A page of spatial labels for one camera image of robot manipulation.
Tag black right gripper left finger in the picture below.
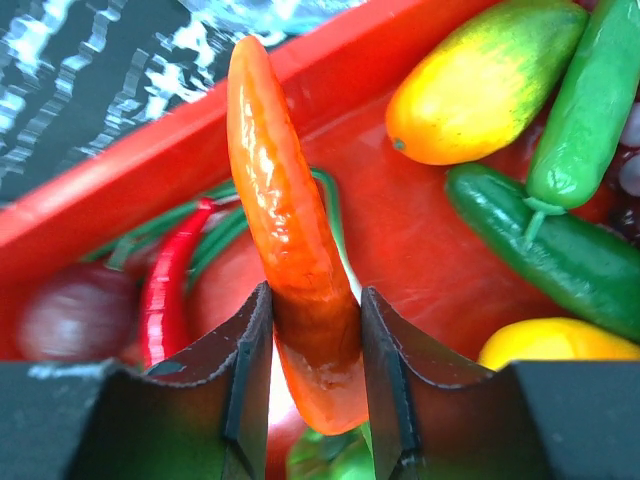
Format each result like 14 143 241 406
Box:
1 284 272 479

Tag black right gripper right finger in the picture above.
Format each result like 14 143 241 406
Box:
361 288 639 479

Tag orange toy carrot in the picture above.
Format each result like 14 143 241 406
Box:
227 36 368 435

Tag yellow toy mango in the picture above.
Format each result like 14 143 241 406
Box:
478 317 639 371

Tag red toy chili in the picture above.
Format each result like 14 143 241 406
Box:
139 198 216 369

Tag green toy bell pepper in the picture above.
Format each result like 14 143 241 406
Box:
286 422 375 480

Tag purple toy onion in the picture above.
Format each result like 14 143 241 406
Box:
17 263 139 362

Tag green toy cucumber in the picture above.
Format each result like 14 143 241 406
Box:
445 163 639 341

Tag green toy scallion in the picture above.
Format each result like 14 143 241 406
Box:
83 167 362 298

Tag red plastic bin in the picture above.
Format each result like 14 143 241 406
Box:
0 0 640 480

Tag purple toy grapes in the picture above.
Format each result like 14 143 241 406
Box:
606 100 639 246

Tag green toy pea pod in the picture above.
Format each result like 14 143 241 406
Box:
524 0 639 245

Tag toy corn cob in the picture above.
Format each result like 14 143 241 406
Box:
385 1 589 165

